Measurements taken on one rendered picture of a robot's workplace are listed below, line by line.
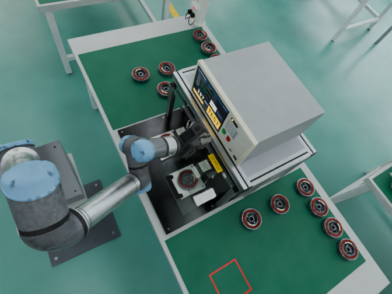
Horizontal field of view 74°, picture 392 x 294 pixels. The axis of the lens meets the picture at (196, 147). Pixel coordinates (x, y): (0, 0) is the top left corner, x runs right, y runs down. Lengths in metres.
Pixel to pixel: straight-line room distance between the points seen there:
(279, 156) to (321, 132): 1.84
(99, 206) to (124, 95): 0.99
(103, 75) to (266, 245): 1.40
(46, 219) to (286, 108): 0.92
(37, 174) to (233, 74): 0.81
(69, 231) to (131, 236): 1.40
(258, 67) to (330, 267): 1.11
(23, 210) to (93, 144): 1.73
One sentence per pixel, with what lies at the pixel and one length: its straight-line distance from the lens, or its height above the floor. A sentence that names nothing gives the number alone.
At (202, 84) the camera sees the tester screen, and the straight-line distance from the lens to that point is 1.18.
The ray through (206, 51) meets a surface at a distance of 2.01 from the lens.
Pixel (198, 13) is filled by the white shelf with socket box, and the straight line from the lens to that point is 2.15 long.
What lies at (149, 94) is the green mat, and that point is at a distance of 1.73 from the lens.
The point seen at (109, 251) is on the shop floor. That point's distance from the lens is 2.14.
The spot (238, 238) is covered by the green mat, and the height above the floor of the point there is 0.75.
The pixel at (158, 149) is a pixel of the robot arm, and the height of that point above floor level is 1.32.
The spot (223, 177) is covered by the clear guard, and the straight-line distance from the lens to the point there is 1.18.
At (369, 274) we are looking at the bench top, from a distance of 1.84.
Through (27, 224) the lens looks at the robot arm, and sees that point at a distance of 0.73.
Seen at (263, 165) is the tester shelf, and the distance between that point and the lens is 1.21.
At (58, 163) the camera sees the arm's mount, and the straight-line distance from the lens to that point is 1.33.
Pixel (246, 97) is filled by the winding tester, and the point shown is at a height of 1.32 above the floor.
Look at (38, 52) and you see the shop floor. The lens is 3.11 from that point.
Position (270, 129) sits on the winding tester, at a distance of 1.05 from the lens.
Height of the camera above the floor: 2.12
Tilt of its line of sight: 62 degrees down
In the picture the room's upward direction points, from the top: 23 degrees clockwise
